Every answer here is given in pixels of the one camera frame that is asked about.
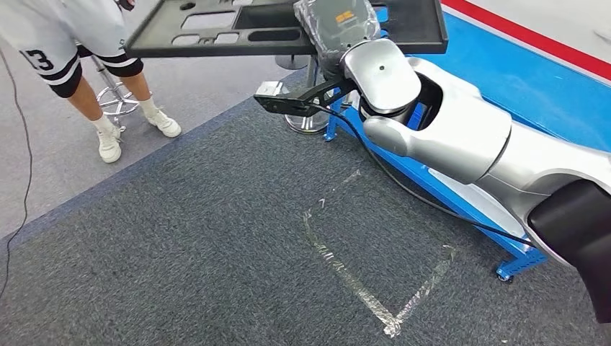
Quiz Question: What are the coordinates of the blue metal shelf rack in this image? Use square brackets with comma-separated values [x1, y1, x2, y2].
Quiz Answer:
[324, 6, 611, 283]

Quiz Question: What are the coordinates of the black floor cable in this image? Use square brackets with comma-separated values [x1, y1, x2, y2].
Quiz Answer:
[0, 48, 35, 302]

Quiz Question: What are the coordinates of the chrome stool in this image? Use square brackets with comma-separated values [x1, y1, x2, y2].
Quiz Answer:
[90, 55, 153, 132]

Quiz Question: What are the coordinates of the black plastic frame part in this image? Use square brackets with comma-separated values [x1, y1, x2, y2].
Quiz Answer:
[124, 0, 450, 59]

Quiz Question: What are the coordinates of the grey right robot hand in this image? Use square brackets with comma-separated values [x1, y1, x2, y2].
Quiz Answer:
[293, 0, 383, 80]

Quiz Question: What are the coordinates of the person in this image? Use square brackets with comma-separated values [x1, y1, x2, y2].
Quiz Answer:
[0, 0, 183, 165]

